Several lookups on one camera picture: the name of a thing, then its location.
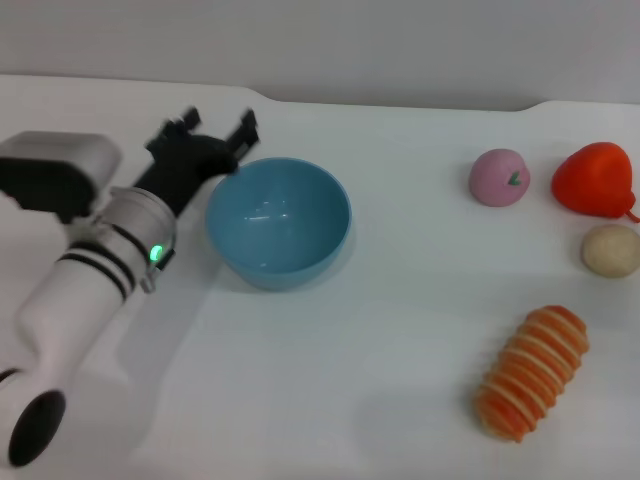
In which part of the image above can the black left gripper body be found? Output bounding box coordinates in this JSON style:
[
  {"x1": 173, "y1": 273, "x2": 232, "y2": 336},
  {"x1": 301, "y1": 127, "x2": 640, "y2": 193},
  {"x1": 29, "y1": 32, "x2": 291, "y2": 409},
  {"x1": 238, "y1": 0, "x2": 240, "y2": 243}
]
[{"x1": 131, "y1": 124, "x2": 241, "y2": 219}]

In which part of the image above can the blue bowl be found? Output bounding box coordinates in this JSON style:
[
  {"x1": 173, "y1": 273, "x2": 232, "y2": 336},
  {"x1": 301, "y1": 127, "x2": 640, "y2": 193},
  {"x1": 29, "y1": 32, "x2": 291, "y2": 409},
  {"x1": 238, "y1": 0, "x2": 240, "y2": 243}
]
[{"x1": 204, "y1": 157, "x2": 353, "y2": 292}]

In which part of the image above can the orange striped bread loaf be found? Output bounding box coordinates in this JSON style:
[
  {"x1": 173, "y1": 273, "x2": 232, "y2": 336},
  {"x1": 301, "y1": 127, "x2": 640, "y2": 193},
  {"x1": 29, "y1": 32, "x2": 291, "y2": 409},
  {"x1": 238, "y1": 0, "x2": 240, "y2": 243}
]
[{"x1": 473, "y1": 304, "x2": 591, "y2": 444}]

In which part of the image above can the pink peach toy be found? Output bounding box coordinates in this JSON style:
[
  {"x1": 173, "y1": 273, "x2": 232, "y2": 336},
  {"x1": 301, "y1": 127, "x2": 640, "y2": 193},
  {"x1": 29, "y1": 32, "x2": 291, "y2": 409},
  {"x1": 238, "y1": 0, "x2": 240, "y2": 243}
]
[{"x1": 468, "y1": 148, "x2": 531, "y2": 207}]

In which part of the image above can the red pepper toy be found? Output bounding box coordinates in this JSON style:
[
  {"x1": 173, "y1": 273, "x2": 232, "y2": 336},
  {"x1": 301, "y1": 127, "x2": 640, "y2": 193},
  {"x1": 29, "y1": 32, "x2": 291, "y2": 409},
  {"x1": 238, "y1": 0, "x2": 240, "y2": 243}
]
[{"x1": 551, "y1": 141, "x2": 640, "y2": 223}]

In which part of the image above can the beige round bun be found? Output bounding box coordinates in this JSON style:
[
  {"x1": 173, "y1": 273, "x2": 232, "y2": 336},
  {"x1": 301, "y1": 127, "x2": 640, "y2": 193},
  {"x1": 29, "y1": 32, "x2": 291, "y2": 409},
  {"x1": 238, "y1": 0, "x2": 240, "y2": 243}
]
[{"x1": 580, "y1": 223, "x2": 640, "y2": 279}]

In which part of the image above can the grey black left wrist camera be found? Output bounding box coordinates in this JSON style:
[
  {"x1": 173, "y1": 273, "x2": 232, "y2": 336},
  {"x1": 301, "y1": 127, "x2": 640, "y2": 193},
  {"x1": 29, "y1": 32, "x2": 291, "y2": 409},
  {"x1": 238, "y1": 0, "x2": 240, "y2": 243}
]
[{"x1": 0, "y1": 130, "x2": 123, "y2": 226}]

